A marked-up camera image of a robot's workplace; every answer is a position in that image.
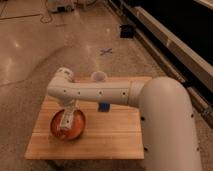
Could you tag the translucent plastic cup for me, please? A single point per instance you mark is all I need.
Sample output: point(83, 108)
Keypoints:
point(99, 76)

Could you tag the white equipment base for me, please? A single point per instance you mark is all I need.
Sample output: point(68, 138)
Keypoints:
point(57, 6)

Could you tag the white plastic bottle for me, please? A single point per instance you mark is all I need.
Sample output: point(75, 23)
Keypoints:
point(66, 120)

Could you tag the blue sponge block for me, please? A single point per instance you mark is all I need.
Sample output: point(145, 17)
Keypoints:
point(103, 107)

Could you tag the black box on floor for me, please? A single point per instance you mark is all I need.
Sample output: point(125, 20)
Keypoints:
point(127, 31)

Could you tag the long wall bench rail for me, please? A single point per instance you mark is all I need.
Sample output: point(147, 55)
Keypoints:
point(179, 35)

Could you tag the wooden table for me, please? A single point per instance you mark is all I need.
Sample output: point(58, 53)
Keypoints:
point(115, 134)

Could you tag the orange ceramic bowl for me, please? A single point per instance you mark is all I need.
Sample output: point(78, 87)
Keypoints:
point(72, 133)

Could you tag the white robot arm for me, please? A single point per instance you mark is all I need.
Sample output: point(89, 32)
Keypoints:
point(169, 129)

